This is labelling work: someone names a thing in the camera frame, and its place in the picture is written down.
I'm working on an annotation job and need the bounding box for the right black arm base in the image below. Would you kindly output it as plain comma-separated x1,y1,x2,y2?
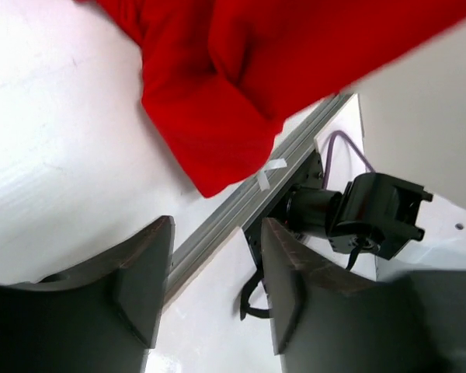
239,150,324,320

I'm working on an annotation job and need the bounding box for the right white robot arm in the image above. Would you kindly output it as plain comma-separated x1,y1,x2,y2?
283,173,466,280

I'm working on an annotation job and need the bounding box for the aluminium table rail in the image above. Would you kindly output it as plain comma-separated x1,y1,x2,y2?
164,93,353,308

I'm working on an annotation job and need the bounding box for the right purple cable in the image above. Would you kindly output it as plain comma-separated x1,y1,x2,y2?
321,130,378,191

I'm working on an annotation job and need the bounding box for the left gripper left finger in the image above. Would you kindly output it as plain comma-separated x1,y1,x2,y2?
11,216,174,372

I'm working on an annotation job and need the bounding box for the red t shirt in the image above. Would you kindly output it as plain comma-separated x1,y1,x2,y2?
96,0,466,198

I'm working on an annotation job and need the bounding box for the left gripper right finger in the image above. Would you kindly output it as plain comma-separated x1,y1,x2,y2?
261,218,466,372

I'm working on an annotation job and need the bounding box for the white tape strip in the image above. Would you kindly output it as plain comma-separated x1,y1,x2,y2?
256,158,287,191

